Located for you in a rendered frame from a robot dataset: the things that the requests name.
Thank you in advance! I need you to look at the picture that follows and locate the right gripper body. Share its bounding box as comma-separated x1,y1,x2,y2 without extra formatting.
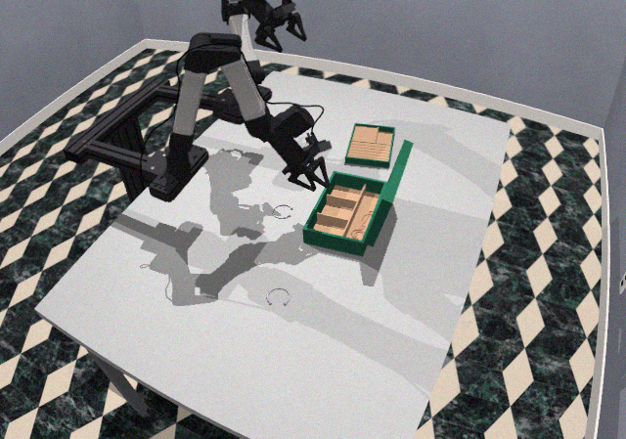
277,135,326,177

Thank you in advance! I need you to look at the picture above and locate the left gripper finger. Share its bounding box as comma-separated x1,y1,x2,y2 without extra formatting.
286,14,307,41
255,26,283,53

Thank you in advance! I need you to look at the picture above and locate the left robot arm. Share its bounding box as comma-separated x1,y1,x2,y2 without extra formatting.
221,0,296,119

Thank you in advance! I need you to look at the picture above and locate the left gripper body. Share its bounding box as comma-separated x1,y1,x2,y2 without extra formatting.
252,0,298,41

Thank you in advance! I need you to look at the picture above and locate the green divided box with tan compartments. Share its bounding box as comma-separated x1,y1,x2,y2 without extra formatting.
302,140,414,257

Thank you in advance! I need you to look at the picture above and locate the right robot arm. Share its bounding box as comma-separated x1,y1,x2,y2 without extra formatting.
150,32,315,196

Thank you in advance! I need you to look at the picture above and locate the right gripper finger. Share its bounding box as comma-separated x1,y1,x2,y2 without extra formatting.
288,175,316,192
304,156,330,188

